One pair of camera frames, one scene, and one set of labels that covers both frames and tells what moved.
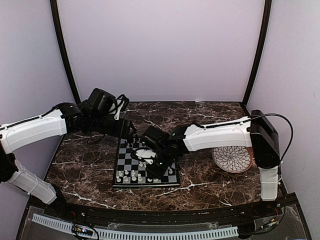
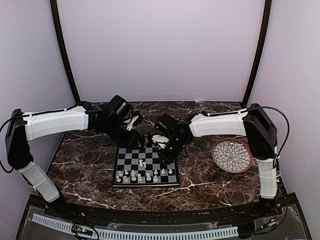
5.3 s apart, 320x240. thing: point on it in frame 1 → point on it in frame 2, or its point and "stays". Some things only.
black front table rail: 162,216 stays
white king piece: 140,178 stays
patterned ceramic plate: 233,159 stays
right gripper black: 154,173 → 168,158
